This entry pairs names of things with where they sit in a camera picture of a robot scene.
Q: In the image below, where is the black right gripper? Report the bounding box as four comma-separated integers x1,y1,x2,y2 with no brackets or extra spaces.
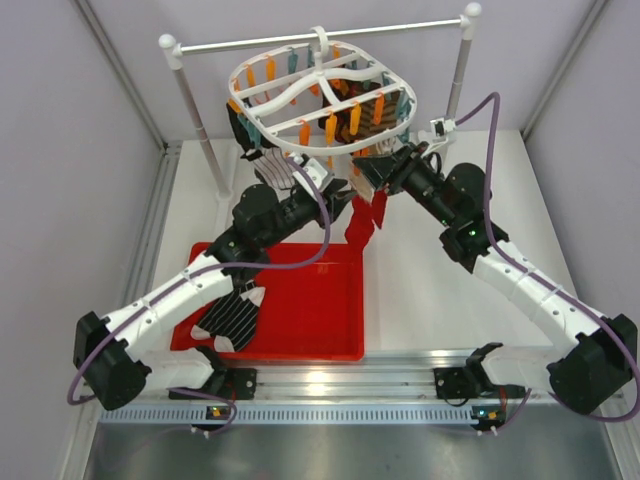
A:
355,141,458,228

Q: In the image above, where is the white clip sock hanger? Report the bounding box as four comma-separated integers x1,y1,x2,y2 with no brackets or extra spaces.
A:
228,26,417,156

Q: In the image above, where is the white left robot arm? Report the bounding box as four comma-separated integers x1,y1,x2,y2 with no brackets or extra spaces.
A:
67,179,355,411

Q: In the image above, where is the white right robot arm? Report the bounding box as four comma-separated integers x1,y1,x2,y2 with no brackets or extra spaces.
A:
354,142,638,415

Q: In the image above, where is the hanging brown striped sock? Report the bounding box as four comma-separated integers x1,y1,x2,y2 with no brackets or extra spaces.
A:
355,90,404,141

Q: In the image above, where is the hanging black striped sock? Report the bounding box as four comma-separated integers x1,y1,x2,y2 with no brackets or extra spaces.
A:
226,100,294,191

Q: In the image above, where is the red plastic tray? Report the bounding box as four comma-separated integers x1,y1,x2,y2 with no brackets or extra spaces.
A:
170,244,365,362

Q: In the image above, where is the black white striped sock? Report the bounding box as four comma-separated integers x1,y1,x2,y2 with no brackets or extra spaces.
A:
190,284,266,353

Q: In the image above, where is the white drying rack stand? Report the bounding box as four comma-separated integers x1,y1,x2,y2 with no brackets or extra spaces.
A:
158,2,482,195

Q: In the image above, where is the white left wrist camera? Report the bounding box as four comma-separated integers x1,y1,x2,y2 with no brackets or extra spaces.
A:
286,154,334,196

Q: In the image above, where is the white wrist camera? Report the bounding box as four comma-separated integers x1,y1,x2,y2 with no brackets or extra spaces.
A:
286,154,334,196
428,117,457,151

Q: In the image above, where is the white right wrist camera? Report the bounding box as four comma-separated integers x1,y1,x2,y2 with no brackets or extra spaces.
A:
428,117,457,151

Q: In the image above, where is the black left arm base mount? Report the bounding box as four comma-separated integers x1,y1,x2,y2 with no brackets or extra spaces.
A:
168,368,257,401

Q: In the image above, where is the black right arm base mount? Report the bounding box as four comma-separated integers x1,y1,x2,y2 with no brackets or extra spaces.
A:
433,367,482,402

